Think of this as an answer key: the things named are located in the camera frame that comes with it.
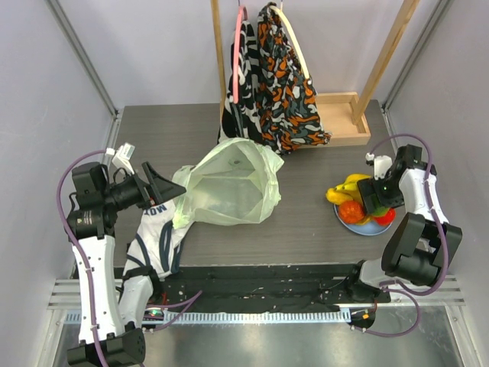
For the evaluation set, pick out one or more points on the fake red peach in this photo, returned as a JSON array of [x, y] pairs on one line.
[[386, 219]]

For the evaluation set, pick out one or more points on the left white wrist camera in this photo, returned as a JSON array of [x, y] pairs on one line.
[[120, 158]]

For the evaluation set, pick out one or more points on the pink clothes hanger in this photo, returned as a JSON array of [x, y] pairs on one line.
[[238, 78]]

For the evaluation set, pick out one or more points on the cream wooden clothes hanger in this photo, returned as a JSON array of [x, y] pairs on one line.
[[280, 48]]

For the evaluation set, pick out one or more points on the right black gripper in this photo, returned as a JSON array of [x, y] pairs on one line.
[[368, 199]]

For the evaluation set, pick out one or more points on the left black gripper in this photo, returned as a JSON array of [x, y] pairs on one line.
[[163, 188]]

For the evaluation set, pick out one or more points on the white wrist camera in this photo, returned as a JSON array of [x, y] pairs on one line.
[[120, 158], [380, 163]]

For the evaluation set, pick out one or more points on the fake orange tangerine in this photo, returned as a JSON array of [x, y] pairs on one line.
[[351, 212]]

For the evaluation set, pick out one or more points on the black white patterned garment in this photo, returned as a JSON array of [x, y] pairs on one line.
[[240, 117]]

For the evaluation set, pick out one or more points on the wooden clothes rack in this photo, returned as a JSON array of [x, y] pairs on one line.
[[344, 113]]

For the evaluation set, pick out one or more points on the green avocado print plastic bag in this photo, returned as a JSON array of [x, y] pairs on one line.
[[235, 183]]

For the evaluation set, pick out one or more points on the orange black camouflage garment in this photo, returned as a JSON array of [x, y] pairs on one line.
[[289, 115]]

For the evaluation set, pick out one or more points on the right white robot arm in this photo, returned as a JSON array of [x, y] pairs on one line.
[[424, 244]]

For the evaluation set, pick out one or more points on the white slotted cable duct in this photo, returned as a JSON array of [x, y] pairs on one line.
[[342, 316]]

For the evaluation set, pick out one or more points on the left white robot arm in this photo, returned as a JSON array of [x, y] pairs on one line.
[[111, 332]]

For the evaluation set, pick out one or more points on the fake green yellow mango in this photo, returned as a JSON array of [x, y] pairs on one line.
[[380, 211]]

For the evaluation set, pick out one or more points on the fake yellow banana bunch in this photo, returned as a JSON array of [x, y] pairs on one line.
[[346, 191]]

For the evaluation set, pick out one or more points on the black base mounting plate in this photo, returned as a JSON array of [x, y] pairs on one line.
[[269, 288]]

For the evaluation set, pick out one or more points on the fake yellow round fruit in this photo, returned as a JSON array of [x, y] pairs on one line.
[[364, 221]]

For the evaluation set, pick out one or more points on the light blue plate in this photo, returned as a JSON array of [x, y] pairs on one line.
[[370, 229]]

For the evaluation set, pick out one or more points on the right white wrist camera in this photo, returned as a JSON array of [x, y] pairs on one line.
[[380, 163]]

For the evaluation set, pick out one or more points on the white navy trimmed shirt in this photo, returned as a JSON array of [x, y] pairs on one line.
[[157, 243]]

